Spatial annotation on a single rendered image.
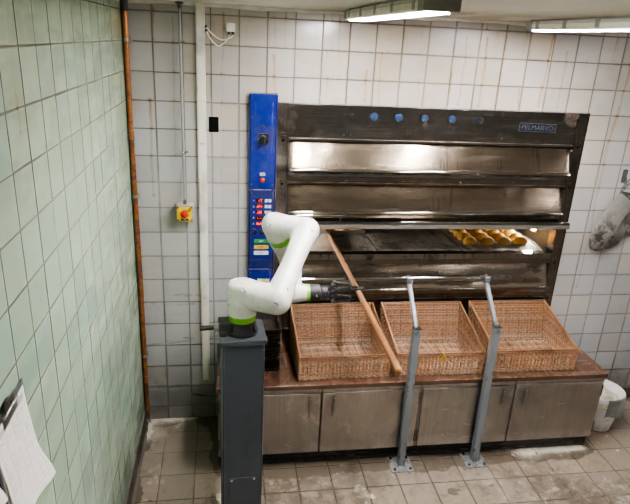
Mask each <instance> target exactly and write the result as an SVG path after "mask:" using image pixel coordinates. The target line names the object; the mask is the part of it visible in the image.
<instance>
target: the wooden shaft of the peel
mask: <svg viewBox="0 0 630 504"><path fill-rule="evenodd" d="M327 237H328V239H329V241H330V243H331V245H332V247H333V249H334V251H335V253H336V255H337V257H338V259H339V261H340V263H341V265H342V267H343V269H344V271H345V273H346V275H347V277H348V279H349V281H350V283H351V285H352V286H355V285H357V286H358V284H357V283H356V281H355V279H354V277H353V275H352V273H351V271H350V269H349V267H348V265H347V264H346V262H345V260H344V258H343V256H342V254H341V252H340V250H339V248H338V246H337V244H336V243H335V241H334V239H333V237H332V235H331V234H328V235H327ZM358 287H359V286H358ZM354 291H355V293H356V295H357V297H358V299H359V301H360V303H361V305H362V307H363V309H364V311H365V313H366V315H367V317H368V319H369V321H370V323H371V325H372V327H373V329H374V331H375V333H376V335H377V337H378V339H379V341H380V343H381V345H382V347H383V349H384V351H385V353H386V355H387V357H388V359H389V361H390V363H391V365H392V367H393V369H394V371H395V373H396V374H398V375H400V374H401V373H402V368H401V366H400V365H399V363H398V361H397V359H396V357H395V355H394V353H393V351H392V349H391V347H390V346H389V344H388V342H387V340H386V338H385V336H384V334H383V332H382V330H381V328H380V326H379V325H378V323H377V321H376V319H375V317H374V315H373V313H372V311H371V309H370V307H369V305H368V304H367V302H366V300H365V298H364V296H363V294H362V292H361V290H354Z"/></svg>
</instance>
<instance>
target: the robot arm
mask: <svg viewBox="0 0 630 504"><path fill-rule="evenodd" d="M262 229H263V232H264V234H265V236H266V238H267V240H268V242H269V244H270V246H271V247H272V249H273V251H274V252H275V254H276V256H277V258H278V261H279V263H280V265H279V267H278V269H277V271H276V273H275V275H274V277H273V278H272V280H271V282H269V283H265V282H260V281H257V280H254V279H251V278H246V277H238V278H234V279H232V280H230V281H229V283H228V285H227V314H228V316H226V317H218V321H217V323H214V325H206V326H200V331H206V330H214V332H219V335H220V337H226V336H230V337H233V338H239V339H244V338H250V337H253V336H255V335H256V334H257V333H258V329H259V328H258V325H257V324H256V314H257V312H262V313H267V314H272V315H281V314H284V313H285V312H287V311H288V309H289V308H290V306H291V303H297V302H302V301H320V299H329V300H331V302H332V304H335V303H339V302H349V301H350V299H351V298H357V295H356V293H350V294H341V293H337V292H338V291H341V290H348V289H351V290H364V287H358V286H357V285H355V286H352V285H351V284H350V282H340V281H335V280H333V282H332V284H330V285H320V284H303V283H302V270H301V269H302V267H303V264H304V262H305V260H306V258H307V255H308V253H309V251H310V250H311V248H312V246H313V244H314V243H315V241H316V239H317V238H318V236H319V232H320V228H319V225H318V223H317V222H316V221H315V220H314V219H312V218H309V217H298V216H290V215H286V214H282V213H278V212H271V213H268V214H267V215H266V216H265V217H264V218H263V220H262ZM333 285H343V286H342V287H335V286H333ZM335 297H343V298H339V299H333V298H335Z"/></svg>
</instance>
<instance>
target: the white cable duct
mask: <svg viewBox="0 0 630 504"><path fill-rule="evenodd" d="M195 26H196V76H197V126H198V176H199V226H200V276H201V326H206V325H209V274H208V207H207V140H206V72H205V5H204V3H195ZM202 376H203V378H202V380H210V341H209V330H206V331H202Z"/></svg>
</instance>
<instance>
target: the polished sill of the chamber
mask: <svg viewBox="0 0 630 504"><path fill-rule="evenodd" d="M340 252H341V254H342V256H343V258H344V260H405V259H551V254H552V253H550V252H549V251H547V250H492V251H340ZM306 260H339V259H338V257H337V255H336V253H335V251H309V253H308V255H307V258H306Z"/></svg>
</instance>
